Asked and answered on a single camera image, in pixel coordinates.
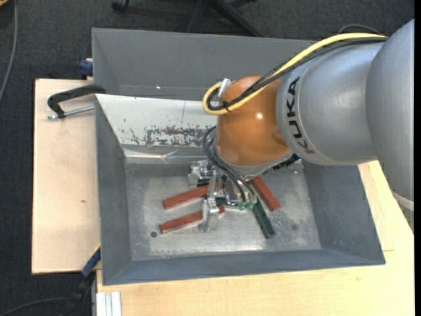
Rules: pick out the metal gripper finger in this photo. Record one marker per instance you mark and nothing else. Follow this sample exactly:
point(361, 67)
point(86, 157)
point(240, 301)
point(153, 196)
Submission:
point(210, 214)
point(200, 173)

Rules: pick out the red-brown flat block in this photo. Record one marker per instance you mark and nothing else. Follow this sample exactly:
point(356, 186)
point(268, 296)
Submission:
point(181, 223)
point(184, 197)
point(268, 194)

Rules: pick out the dark green flat block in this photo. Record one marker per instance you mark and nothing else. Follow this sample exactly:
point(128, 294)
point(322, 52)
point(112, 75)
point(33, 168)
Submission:
point(265, 224)

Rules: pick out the grey metal bin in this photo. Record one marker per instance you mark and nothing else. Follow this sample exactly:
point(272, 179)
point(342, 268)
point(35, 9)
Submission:
point(164, 61)

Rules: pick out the pale wood board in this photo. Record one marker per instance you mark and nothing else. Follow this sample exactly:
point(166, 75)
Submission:
point(64, 176)

